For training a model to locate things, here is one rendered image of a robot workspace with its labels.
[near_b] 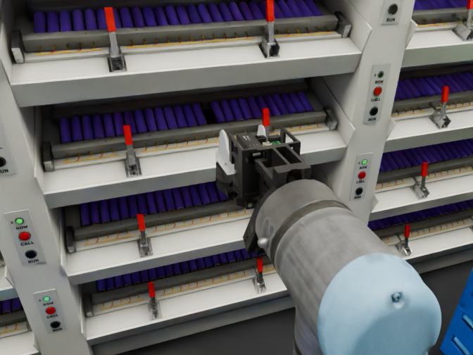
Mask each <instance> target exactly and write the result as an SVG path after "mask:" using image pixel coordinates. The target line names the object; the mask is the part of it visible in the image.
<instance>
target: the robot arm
mask: <svg viewBox="0 0 473 355"><path fill-rule="evenodd" d="M228 134H229V143H228V140H227V135H226V133H225V131H224V130H221V131H220V137H219V147H218V148H217V150H216V154H215V164H216V185H217V188H218V189H219V190H220V191H221V192H222V193H224V194H225V195H226V196H227V198H228V199H232V198H233V199H234V200H235V202H236V204H237V206H242V207H244V208H246V210H247V209H252V208H254V211H253V214H252V216H251V219H250V220H249V223H248V225H247V228H246V231H245V233H244V236H243V239H244V244H245V248H246V252H247V254H252V253H256V254H264V253H266V254H267V255H268V257H269V258H270V260H271V262H272V264H273V266H274V268H275V270H276V271H277V273H278V275H279V277H280V278H281V280H282V282H283V283H284V285H285V287H286V288H287V290H288V292H289V294H290V295H291V297H292V299H293V301H294V304H295V308H296V314H295V326H294V351H293V355H429V354H428V351H429V350H430V349H431V347H432V346H434V345H435V344H436V341H437V339H438V337H439V333H440V329H441V309H440V306H439V303H438V301H437V299H436V297H435V296H434V294H433V292H432V291H431V290H430V289H429V288H428V287H427V286H426V285H425V284H424V283H423V281H422V279H421V277H420V276H419V274H418V273H417V271H416V270H415V269H414V268H413V267H412V266H411V265H410V264H409V263H408V262H407V261H405V260H403V259H402V258H400V257H398V256H397V255H396V254H395V253H394V252H393V251H392V250H391V249H390V248H389V247H388V246H386V245H385V243H383V242H382V241H381V240H380V239H379V238H378V236H376V235H375V234H374V233H373V231H371V229H369V228H368V227H367V226H366V224H364V223H363V222H362V221H361V219H359V217H357V216H356V215H355V214H354V213H353V212H352V210H351V209H350V208H349V207H348V206H347V205H346V204H345V203H344V202H343V201H342V200H341V199H340V198H339V197H338V196H337V195H336V194H335V193H334V192H333V191H331V190H330V188H328V186H326V185H325V184H324V183H322V182H319V181H317V180H311V179H310V176H311V167H310V166H309V165H308V164H307V163H306V162H305V161H304V160H303V159H302V158H301V157H300V152H301V142H300V141H299V140H298V139H297V138H295V137H294V136H293V135H292V134H291V133H290V132H289V131H288V130H287V129H286V128H285V127H284V126H280V135H279V134H277V135H270V136H268V138H267V137H266V136H265V128H264V127H263V126H262V125H259V127H258V134H257V135H255V136H253V135H252V134H251V132H242V133H237V134H236V139H235V138H234V136H233V135H232V133H228ZM286 134H287V135H288V136H289V137H290V138H291V139H292V140H293V142H287V143H286ZM266 139H267V140H266ZM292 147H293V149H292Z"/></svg>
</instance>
